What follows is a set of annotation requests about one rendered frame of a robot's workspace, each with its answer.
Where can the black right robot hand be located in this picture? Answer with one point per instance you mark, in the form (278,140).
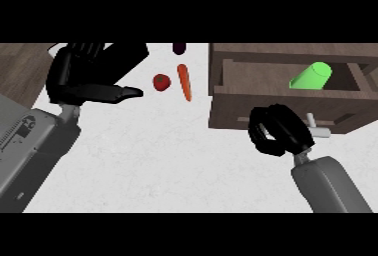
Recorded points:
(286,133)

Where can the green cup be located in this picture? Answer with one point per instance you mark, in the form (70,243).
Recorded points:
(311,78)

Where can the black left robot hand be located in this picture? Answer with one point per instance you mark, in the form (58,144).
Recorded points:
(84,76)

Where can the brown wooden drawer box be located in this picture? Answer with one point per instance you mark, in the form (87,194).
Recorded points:
(256,73)

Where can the dark purple eggplant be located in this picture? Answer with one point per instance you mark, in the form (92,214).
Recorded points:
(180,47)

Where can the red tomato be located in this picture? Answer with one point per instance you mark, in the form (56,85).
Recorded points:
(162,82)

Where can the brown wooden drawer front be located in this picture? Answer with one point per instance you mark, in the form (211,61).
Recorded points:
(231,110)

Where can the brown wooden cabinet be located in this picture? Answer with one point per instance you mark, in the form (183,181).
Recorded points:
(296,50)

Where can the orange carrot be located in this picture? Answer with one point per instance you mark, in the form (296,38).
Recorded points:
(184,81)

